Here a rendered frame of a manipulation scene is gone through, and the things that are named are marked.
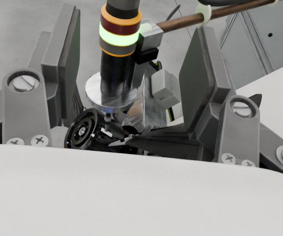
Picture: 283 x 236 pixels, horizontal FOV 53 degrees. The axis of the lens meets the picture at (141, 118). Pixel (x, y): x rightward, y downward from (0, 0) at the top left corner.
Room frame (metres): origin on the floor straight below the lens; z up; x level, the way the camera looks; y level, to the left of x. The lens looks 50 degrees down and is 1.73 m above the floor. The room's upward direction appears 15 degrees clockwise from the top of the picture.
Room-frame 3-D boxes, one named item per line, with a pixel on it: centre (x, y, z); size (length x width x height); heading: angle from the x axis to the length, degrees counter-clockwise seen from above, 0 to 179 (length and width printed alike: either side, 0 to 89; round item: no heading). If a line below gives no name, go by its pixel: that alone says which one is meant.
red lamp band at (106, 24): (0.27, 0.05, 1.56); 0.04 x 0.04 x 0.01
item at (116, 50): (0.27, 0.05, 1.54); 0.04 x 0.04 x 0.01
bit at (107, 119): (0.27, 0.05, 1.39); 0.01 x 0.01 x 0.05
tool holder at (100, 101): (0.28, 0.04, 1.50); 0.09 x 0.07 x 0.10; 137
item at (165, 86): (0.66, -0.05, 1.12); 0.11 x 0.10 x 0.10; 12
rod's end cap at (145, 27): (0.30, 0.03, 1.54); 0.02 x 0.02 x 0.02; 47
